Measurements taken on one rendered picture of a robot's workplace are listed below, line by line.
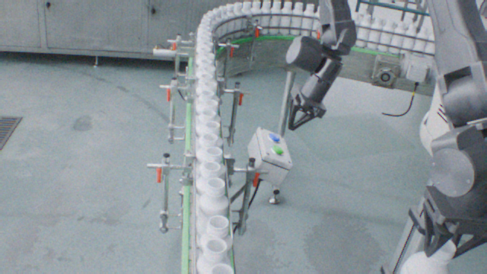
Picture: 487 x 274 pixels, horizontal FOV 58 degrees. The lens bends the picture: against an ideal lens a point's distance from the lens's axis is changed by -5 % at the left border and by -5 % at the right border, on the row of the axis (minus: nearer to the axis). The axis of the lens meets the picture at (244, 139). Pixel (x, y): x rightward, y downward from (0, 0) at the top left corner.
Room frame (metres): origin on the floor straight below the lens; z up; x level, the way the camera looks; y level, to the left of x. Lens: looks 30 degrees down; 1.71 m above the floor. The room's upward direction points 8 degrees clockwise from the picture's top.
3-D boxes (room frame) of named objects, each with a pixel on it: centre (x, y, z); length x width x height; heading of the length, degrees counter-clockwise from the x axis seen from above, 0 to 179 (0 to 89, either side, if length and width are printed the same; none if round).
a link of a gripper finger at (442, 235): (0.48, -0.30, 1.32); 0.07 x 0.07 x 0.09; 6
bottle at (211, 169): (0.80, 0.06, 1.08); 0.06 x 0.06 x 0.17
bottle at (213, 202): (0.74, 0.04, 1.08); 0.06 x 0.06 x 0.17
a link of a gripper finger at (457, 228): (0.49, -0.31, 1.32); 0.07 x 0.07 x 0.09; 6
